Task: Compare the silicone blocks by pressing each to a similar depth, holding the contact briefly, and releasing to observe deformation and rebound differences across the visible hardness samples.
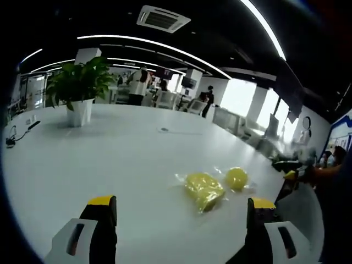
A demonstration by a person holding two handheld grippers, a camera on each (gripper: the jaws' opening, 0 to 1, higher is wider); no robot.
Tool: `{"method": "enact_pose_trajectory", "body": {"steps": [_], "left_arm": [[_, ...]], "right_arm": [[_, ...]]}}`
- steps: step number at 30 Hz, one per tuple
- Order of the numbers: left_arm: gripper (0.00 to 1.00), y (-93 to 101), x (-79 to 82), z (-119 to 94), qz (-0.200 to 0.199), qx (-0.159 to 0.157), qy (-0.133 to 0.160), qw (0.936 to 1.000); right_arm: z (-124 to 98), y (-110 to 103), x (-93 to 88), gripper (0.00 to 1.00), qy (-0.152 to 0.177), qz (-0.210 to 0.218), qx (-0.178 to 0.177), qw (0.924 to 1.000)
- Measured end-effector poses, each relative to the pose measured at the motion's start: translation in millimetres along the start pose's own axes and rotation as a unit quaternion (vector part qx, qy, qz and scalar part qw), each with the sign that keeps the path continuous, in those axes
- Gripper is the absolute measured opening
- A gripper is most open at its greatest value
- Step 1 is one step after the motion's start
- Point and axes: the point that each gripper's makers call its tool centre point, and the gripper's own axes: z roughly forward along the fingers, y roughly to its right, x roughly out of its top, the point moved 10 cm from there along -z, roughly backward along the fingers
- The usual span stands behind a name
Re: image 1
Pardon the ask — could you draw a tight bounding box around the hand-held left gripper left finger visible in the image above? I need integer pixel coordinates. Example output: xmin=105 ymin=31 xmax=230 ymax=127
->
xmin=45 ymin=194 xmax=118 ymax=264

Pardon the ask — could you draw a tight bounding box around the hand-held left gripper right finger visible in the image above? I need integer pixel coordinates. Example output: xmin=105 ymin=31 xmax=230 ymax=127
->
xmin=225 ymin=197 xmax=312 ymax=264

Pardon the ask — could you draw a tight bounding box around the round yellow silicone block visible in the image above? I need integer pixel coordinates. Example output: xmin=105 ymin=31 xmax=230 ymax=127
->
xmin=225 ymin=167 xmax=249 ymax=193

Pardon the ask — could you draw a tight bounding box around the large yellow silicone block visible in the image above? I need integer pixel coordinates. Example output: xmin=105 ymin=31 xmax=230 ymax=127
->
xmin=184 ymin=172 xmax=227 ymax=214

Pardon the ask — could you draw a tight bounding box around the person's right hand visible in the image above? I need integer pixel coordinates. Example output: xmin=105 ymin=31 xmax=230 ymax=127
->
xmin=298 ymin=164 xmax=320 ymax=191

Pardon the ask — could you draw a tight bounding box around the white humanoid robot figure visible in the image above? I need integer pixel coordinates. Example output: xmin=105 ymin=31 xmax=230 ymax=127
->
xmin=297 ymin=116 xmax=314 ymax=146

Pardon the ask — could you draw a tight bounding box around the clear plastic bag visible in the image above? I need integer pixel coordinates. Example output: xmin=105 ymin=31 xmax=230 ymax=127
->
xmin=170 ymin=164 xmax=259 ymax=215

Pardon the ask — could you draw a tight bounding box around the white office chair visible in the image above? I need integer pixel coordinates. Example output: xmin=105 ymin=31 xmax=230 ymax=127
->
xmin=153 ymin=90 xmax=178 ymax=109
xmin=186 ymin=98 xmax=207 ymax=113

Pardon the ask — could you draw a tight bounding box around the white plant pot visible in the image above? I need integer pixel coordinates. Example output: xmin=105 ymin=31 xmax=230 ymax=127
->
xmin=65 ymin=98 xmax=95 ymax=128

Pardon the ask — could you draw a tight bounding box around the black monitor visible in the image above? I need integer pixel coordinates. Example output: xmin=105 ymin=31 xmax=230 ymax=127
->
xmin=180 ymin=76 xmax=197 ymax=90

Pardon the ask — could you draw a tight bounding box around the long ceiling light strip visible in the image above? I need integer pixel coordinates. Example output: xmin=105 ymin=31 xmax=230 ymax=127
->
xmin=238 ymin=0 xmax=287 ymax=62
xmin=76 ymin=34 xmax=232 ymax=80

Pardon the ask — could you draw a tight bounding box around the green potted plant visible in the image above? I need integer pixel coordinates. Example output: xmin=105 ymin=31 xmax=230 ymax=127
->
xmin=45 ymin=56 xmax=117 ymax=112

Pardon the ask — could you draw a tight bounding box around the ceiling air conditioner vent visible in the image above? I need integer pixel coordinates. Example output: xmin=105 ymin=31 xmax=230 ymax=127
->
xmin=136 ymin=4 xmax=192 ymax=35

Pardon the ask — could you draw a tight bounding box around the blue wall poster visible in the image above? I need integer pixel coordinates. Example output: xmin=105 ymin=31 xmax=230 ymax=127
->
xmin=328 ymin=109 xmax=352 ymax=156

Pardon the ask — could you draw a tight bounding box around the black cable with plug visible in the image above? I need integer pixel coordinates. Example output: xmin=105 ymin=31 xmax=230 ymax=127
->
xmin=4 ymin=120 xmax=42 ymax=149

